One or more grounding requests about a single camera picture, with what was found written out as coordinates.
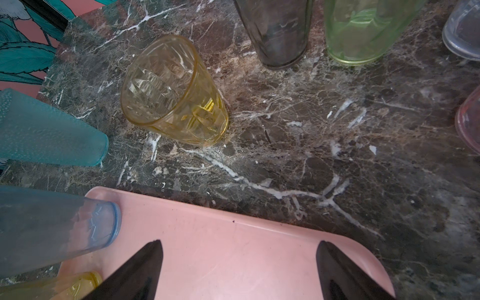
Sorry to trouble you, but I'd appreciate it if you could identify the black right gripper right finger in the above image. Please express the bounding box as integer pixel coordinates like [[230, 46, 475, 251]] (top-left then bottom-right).
[[316, 241, 396, 300]]

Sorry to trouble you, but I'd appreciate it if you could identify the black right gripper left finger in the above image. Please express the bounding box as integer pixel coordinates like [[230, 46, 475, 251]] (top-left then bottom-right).
[[84, 240, 164, 300]]

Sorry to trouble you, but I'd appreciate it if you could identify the tall yellow glass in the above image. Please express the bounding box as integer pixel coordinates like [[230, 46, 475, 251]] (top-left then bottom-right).
[[1, 271, 103, 300]]

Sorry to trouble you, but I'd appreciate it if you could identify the clear blue tall glass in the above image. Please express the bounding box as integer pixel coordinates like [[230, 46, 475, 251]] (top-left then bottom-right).
[[1, 186, 121, 278]]

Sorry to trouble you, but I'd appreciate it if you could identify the pink tray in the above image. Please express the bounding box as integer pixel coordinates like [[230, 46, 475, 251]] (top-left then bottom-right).
[[59, 187, 394, 300]]

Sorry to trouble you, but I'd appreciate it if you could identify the frosted teal glass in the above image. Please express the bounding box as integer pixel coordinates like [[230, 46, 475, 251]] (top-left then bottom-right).
[[1, 88, 109, 166]]

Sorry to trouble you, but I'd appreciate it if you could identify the short yellow glass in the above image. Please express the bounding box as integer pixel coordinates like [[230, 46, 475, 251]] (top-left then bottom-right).
[[120, 35, 229, 147]]

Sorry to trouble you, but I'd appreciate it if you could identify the pink clear glass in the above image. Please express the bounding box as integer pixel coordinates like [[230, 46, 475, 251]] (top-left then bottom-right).
[[454, 86, 480, 154]]

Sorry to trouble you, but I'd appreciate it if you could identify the green right glass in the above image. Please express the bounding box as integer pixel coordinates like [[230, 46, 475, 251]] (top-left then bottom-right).
[[323, 0, 426, 66]]

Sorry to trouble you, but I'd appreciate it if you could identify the dark smoky glass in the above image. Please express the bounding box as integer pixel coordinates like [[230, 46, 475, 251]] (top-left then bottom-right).
[[234, 0, 314, 70]]

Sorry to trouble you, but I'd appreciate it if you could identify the clear colourless glass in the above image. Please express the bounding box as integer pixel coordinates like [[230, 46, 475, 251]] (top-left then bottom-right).
[[442, 0, 480, 61]]

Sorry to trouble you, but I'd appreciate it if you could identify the black left corner post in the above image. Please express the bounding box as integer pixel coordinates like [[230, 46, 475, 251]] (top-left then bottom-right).
[[20, 0, 76, 32]]

